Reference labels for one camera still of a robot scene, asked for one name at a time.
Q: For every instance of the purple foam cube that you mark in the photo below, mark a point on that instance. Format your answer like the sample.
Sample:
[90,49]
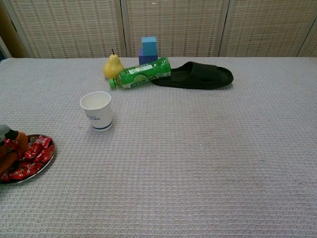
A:
[146,60]

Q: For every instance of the white woven tablecloth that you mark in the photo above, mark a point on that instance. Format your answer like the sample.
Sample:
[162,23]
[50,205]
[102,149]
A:
[185,161]

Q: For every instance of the brown wooden board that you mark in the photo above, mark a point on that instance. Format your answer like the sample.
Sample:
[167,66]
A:
[10,27]

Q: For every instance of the round metal plate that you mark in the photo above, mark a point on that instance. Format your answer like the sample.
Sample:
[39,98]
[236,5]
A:
[48,162]

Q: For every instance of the green plastic bottle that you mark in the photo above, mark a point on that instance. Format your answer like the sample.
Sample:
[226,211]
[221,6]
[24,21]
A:
[141,74]

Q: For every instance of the black slipper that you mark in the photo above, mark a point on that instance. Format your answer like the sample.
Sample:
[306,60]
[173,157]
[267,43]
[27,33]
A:
[198,77]

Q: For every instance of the yellow pear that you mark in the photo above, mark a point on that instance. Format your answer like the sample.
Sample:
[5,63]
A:
[112,68]

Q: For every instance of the red candy heap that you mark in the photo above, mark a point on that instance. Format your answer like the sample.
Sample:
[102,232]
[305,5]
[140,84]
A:
[37,151]

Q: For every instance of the white paper cup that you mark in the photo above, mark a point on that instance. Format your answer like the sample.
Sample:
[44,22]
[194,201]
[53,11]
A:
[99,116]

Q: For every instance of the woven folding screen panel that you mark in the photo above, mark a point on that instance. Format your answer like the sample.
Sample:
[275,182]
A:
[310,47]
[69,27]
[267,27]
[173,27]

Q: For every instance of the light blue foam cube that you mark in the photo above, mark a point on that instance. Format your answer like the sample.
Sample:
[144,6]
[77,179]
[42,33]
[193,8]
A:
[149,47]

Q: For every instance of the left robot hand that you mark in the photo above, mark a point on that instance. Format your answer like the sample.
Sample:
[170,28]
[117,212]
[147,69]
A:
[22,143]

